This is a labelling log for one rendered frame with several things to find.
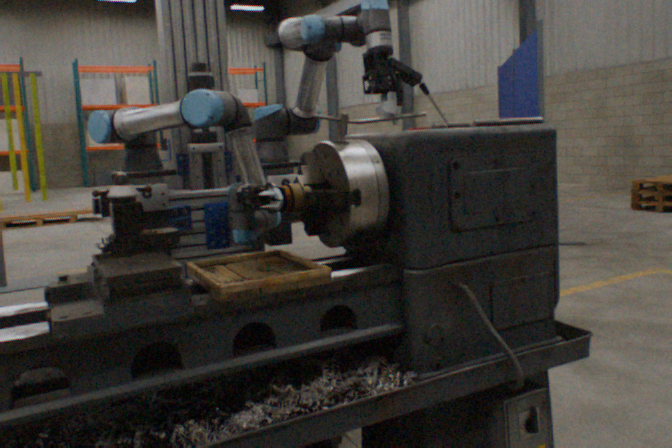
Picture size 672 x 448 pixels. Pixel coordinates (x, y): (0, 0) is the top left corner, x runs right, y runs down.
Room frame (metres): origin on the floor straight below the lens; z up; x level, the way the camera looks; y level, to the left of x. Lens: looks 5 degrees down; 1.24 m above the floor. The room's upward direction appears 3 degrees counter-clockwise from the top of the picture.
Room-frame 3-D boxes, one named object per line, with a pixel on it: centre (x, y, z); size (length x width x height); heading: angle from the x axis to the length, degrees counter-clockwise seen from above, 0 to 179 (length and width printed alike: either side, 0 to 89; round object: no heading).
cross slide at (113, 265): (1.47, 0.55, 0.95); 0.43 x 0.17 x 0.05; 27
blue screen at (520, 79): (8.15, -2.47, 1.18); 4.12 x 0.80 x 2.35; 171
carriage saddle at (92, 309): (1.43, 0.58, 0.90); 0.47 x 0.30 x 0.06; 27
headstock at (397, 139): (1.93, -0.34, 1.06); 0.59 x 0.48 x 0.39; 117
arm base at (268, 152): (2.37, 0.28, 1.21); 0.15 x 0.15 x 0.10
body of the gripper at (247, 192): (1.72, 0.26, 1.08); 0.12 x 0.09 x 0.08; 27
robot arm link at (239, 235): (1.88, 0.31, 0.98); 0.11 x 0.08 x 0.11; 156
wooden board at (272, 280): (1.60, 0.25, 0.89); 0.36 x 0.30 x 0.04; 27
